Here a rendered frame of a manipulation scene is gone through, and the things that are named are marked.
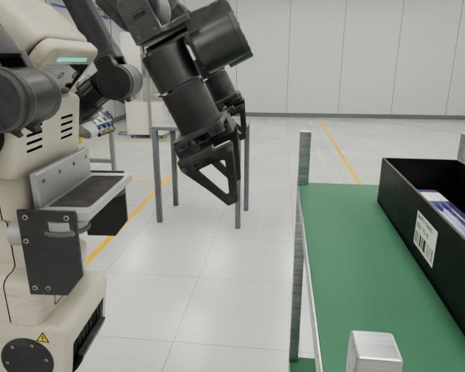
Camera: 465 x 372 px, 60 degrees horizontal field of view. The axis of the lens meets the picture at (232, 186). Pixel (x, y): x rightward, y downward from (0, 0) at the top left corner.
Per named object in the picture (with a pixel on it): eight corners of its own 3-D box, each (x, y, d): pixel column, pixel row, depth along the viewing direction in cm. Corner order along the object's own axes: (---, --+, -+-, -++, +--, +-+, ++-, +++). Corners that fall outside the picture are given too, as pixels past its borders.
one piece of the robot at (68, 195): (5, 296, 71) (-18, 178, 64) (73, 232, 97) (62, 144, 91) (94, 299, 70) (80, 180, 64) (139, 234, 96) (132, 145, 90)
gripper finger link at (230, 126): (257, 167, 61) (229, 111, 58) (257, 181, 54) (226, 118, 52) (218, 185, 62) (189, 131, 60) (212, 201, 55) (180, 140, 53)
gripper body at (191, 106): (232, 121, 57) (208, 72, 55) (226, 134, 47) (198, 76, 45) (192, 141, 58) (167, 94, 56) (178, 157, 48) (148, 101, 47)
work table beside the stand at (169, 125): (239, 229, 321) (240, 128, 297) (156, 222, 334) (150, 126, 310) (249, 209, 363) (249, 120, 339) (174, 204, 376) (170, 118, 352)
